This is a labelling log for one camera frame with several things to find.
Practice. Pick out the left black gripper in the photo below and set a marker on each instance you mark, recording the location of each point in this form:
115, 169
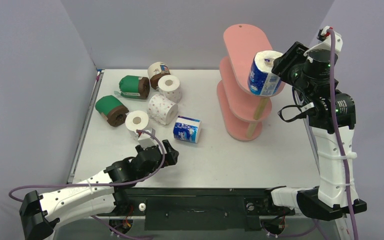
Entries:
171, 155

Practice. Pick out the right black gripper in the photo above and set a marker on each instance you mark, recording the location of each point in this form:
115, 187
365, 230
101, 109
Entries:
288, 59

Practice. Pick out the blue paper roll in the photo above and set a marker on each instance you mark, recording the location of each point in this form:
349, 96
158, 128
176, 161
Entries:
261, 81

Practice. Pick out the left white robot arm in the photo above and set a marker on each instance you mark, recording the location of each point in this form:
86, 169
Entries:
105, 192

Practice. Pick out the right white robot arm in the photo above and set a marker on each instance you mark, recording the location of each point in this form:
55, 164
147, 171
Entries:
331, 116

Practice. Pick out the pink three-tier shelf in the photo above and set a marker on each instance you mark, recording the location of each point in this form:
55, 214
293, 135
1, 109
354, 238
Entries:
243, 112

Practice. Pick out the floral white paper roll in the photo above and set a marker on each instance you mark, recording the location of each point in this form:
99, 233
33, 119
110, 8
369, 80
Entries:
161, 109

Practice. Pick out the near green brown roll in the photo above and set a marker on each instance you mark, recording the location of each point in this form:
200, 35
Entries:
112, 110

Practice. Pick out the green brown roll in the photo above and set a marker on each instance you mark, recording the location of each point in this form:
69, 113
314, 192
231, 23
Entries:
112, 110
134, 87

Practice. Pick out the far green brown roll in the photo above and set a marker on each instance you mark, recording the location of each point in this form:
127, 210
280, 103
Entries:
134, 87

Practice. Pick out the upright floral paper roll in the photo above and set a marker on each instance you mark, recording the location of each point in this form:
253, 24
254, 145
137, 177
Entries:
170, 87

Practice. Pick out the beige brown paper roll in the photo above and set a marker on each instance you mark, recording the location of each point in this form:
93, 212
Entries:
156, 71

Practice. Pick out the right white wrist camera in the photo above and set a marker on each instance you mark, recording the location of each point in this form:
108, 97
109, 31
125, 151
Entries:
328, 38

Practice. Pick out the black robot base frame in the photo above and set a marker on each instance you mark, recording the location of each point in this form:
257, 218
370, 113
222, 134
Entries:
199, 209

